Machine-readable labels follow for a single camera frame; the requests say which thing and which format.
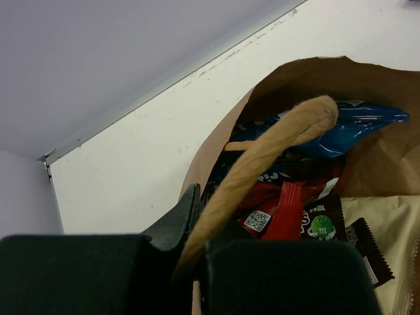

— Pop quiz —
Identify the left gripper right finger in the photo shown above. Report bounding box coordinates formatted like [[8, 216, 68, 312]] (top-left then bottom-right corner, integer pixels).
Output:
[[198, 219, 381, 314]]

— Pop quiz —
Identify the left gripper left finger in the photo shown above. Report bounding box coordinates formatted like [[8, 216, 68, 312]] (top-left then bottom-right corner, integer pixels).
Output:
[[1, 184, 200, 314]]

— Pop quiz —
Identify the red snack packet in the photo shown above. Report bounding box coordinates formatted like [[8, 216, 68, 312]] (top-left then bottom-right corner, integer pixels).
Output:
[[233, 177, 339, 240]]

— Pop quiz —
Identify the brown paper bag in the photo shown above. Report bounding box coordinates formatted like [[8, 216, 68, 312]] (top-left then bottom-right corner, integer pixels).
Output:
[[173, 57, 419, 314]]

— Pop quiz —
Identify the cream snack packet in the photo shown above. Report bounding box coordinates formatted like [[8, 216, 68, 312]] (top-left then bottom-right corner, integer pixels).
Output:
[[341, 196, 419, 314]]

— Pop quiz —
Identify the blue snack bag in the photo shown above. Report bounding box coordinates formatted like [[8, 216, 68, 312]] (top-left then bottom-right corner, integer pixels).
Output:
[[209, 99, 411, 194]]

